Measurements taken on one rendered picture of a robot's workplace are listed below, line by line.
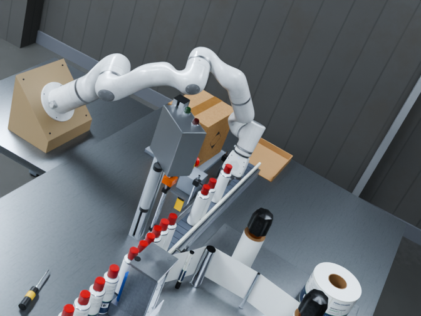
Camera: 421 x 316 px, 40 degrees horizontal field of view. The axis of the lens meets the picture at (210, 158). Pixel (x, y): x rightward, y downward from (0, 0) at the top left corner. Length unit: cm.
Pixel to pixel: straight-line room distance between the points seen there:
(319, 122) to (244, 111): 216
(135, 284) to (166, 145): 48
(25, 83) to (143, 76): 57
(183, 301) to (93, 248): 42
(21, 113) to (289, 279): 140
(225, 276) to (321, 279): 38
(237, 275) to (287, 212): 81
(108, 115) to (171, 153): 119
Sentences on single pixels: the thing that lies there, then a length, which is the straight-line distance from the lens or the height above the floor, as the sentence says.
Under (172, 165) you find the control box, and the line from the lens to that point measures 198.
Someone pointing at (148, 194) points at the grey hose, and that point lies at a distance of 211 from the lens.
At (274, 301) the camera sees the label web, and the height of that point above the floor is 100.
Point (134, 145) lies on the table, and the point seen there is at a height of 83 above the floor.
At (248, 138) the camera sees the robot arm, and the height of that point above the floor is 118.
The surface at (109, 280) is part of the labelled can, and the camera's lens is 193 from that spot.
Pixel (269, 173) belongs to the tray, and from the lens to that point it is 312.
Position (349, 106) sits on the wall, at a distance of 450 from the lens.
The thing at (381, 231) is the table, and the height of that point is 83.
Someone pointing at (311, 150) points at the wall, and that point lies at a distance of 470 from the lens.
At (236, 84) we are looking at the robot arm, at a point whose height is 147.
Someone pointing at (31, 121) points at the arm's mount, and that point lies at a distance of 272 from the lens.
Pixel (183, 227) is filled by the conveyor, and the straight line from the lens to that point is 247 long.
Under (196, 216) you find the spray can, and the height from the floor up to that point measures 94.
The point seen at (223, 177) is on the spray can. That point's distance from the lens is 257.
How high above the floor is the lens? 244
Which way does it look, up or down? 32 degrees down
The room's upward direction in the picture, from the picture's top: 22 degrees clockwise
